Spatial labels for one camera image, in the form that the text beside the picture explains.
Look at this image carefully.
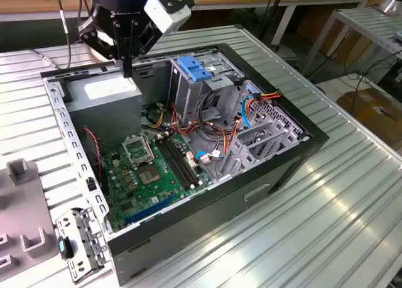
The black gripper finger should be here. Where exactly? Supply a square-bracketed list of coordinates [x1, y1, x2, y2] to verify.
[77, 19, 128, 78]
[127, 19, 161, 78]

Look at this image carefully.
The grey metal disk bay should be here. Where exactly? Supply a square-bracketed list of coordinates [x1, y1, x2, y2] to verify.
[216, 101, 312, 180]

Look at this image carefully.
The blue plastic drive latch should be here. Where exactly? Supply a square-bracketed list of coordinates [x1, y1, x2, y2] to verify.
[177, 57, 214, 83]

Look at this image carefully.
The grey metal drive cage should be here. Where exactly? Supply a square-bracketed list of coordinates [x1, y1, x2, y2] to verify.
[168, 50, 246, 125]

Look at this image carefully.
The grey power supply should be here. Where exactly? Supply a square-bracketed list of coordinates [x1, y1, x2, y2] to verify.
[64, 71, 143, 147]

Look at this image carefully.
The wooden desk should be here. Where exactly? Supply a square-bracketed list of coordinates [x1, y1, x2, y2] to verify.
[0, 0, 373, 48]

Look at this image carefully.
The black case fan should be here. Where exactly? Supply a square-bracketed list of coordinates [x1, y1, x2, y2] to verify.
[83, 129, 109, 196]

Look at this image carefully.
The black RAM slot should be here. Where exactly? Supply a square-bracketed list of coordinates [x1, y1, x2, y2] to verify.
[165, 133, 202, 185]
[156, 136, 193, 190]

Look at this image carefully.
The metal socket cover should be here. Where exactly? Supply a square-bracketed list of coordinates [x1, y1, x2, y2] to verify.
[121, 136, 155, 169]

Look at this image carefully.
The green motherboard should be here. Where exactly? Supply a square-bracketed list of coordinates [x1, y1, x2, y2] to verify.
[102, 132, 217, 234]

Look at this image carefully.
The blue expansion slot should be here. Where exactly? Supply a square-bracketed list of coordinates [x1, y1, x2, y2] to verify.
[124, 195, 173, 226]

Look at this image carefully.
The grey parts rack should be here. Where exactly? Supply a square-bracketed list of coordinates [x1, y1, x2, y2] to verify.
[0, 157, 60, 278]

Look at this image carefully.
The black PC case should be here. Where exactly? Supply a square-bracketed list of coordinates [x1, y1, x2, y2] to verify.
[40, 43, 330, 286]

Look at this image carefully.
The metal slat side table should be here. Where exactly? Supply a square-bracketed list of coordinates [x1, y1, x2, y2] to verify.
[301, 6, 402, 78]

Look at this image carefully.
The large labelled cardboard box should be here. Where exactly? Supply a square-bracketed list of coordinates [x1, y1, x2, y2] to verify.
[335, 86, 402, 147]

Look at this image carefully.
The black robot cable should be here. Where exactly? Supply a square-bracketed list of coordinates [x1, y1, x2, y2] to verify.
[53, 0, 92, 69]

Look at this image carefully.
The yellow orange wire bundle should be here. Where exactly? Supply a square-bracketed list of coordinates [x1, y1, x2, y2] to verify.
[152, 107, 172, 128]

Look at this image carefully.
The red black fan wire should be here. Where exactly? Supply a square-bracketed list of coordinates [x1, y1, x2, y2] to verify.
[83, 127, 104, 185]

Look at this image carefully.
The blue data wire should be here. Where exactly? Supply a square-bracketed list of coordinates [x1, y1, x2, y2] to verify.
[240, 83, 258, 130]

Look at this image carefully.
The orange black wire bundle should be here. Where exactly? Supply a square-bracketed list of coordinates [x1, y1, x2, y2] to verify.
[171, 102, 242, 157]

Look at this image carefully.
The orange red power wire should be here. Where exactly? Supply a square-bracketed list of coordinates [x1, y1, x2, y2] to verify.
[246, 91, 282, 113]

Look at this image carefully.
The blue wire white plug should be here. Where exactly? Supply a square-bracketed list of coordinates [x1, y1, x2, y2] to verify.
[195, 149, 224, 165]

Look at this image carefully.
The metal expansion bracket retainer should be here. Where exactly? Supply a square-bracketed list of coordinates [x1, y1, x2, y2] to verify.
[55, 207, 111, 284]

